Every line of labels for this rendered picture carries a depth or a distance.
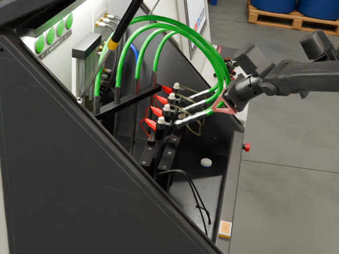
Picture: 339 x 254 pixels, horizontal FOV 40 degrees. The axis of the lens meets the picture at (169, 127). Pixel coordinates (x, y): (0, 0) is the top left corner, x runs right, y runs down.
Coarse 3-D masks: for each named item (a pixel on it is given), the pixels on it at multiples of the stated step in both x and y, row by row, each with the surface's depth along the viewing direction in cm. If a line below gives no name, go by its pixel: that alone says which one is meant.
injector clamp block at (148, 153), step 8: (176, 128) 159; (184, 128) 160; (176, 136) 155; (184, 136) 167; (168, 144) 150; (176, 144) 151; (144, 152) 145; (152, 152) 145; (168, 152) 146; (176, 152) 148; (144, 160) 141; (152, 160) 143; (160, 160) 142; (168, 160) 143; (176, 160) 154; (144, 168) 140; (152, 168) 147; (160, 168) 139; (168, 168) 139; (176, 168) 160; (160, 176) 140; (168, 176) 140; (160, 184) 142; (168, 184) 145
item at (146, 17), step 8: (144, 16) 121; (152, 16) 120; (160, 16) 120; (176, 24) 120; (184, 24) 120; (192, 32) 120; (200, 40) 120; (104, 48) 127; (208, 48) 121; (216, 56) 122; (224, 64) 123; (224, 72) 123; (96, 80) 133; (96, 88) 134; (96, 96) 135; (208, 112) 131
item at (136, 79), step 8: (152, 32) 140; (160, 32) 139; (144, 48) 142; (136, 72) 147; (136, 80) 148; (136, 88) 150; (216, 96) 145; (192, 104) 149; (200, 104) 148; (184, 112) 150
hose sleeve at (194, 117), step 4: (200, 112) 132; (204, 112) 131; (192, 116) 133; (196, 116) 132; (200, 116) 131; (204, 116) 131; (184, 120) 134; (188, 120) 133; (192, 120) 133; (196, 120) 133; (184, 124) 134
